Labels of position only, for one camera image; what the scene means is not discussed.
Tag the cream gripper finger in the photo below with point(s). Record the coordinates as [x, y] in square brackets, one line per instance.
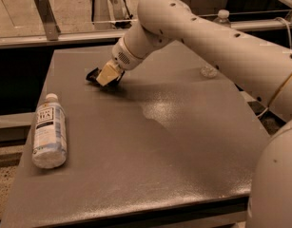
[110, 71]

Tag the blue labelled tea bottle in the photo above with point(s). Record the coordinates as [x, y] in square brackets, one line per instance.
[50, 135]

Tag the black rxbar chocolate wrapper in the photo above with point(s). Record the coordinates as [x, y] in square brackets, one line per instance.
[94, 74]

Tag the left metal rail bracket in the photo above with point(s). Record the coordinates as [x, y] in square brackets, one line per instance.
[51, 28]

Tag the horizontal metal rail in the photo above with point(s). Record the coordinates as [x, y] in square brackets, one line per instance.
[85, 38]

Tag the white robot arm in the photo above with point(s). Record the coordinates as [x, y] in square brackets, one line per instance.
[262, 69]

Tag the clear plastic water bottle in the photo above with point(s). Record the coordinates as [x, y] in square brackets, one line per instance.
[222, 19]

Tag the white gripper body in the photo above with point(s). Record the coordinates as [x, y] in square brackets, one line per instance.
[125, 55]

